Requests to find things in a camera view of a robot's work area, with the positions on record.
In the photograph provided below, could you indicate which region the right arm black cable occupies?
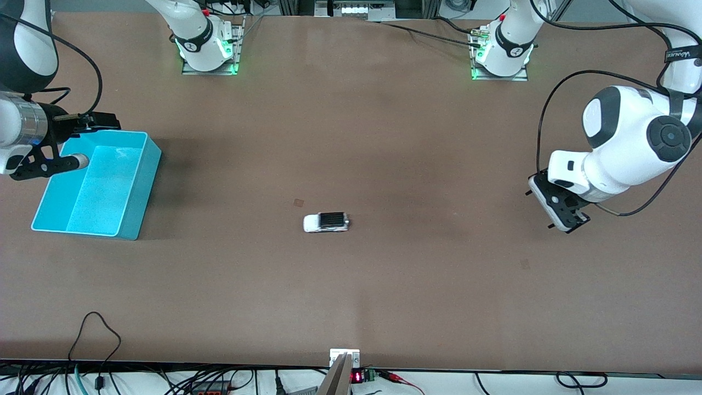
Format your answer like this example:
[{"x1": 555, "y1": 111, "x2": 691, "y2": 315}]
[{"x1": 0, "y1": 12, "x2": 104, "y2": 117}]

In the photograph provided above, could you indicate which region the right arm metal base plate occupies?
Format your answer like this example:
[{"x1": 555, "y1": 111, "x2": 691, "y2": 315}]
[{"x1": 181, "y1": 15, "x2": 245, "y2": 76}]

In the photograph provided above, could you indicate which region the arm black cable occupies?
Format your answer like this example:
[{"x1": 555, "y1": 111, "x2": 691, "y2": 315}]
[
  {"x1": 526, "y1": 0, "x2": 702, "y2": 218},
  {"x1": 0, "y1": 12, "x2": 104, "y2": 117}
]

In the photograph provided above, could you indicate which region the grey metal bar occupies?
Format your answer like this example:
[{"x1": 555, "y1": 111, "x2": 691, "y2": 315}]
[{"x1": 317, "y1": 354, "x2": 353, "y2": 395}]

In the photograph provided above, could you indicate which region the turquoise plastic bin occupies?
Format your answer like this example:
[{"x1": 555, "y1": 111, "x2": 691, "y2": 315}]
[{"x1": 31, "y1": 130, "x2": 162, "y2": 241}]

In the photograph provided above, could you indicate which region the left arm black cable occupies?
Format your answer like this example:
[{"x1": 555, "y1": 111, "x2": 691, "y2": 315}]
[{"x1": 526, "y1": 0, "x2": 702, "y2": 218}]

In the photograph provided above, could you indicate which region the small white mounting bracket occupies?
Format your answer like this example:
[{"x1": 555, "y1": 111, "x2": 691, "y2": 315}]
[{"x1": 330, "y1": 349, "x2": 361, "y2": 367}]

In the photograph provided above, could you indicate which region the black coiled cable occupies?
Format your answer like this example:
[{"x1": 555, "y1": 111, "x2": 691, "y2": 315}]
[{"x1": 556, "y1": 371, "x2": 608, "y2": 389}]

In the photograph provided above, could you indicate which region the black cable across table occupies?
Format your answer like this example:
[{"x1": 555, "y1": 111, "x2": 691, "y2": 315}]
[{"x1": 378, "y1": 21, "x2": 486, "y2": 50}]

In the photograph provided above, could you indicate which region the red clip lead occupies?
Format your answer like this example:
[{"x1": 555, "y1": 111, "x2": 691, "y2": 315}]
[{"x1": 378, "y1": 370, "x2": 426, "y2": 395}]

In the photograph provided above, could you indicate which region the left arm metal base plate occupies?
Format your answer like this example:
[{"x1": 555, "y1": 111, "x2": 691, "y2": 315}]
[{"x1": 470, "y1": 27, "x2": 530, "y2": 82}]

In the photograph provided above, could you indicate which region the white toy jeep black roof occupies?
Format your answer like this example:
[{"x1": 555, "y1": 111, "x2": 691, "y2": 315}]
[{"x1": 303, "y1": 212, "x2": 350, "y2": 233}]

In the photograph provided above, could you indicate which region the thin black looped cable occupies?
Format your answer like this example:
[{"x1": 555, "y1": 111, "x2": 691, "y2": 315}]
[{"x1": 67, "y1": 311, "x2": 122, "y2": 391}]

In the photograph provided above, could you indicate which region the grey electronics box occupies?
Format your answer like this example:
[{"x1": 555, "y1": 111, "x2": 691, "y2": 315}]
[{"x1": 314, "y1": 0, "x2": 397, "y2": 21}]

